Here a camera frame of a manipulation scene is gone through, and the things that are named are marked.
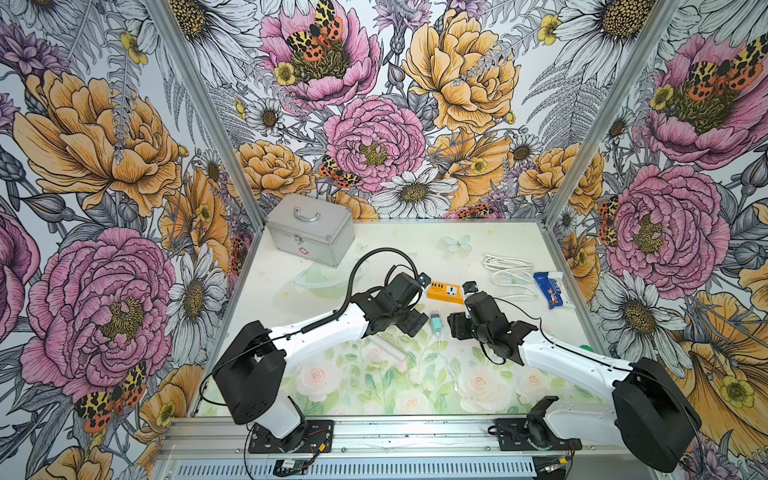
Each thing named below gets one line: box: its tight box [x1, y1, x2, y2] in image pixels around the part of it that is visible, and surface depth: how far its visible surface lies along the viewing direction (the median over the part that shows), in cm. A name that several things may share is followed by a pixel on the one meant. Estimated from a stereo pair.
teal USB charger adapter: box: [431, 313, 443, 332], surface depth 93 cm
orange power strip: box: [426, 282, 464, 305], surface depth 101 cm
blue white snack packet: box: [533, 272, 575, 310], surface depth 101 cm
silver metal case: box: [264, 194, 355, 268], surface depth 104 cm
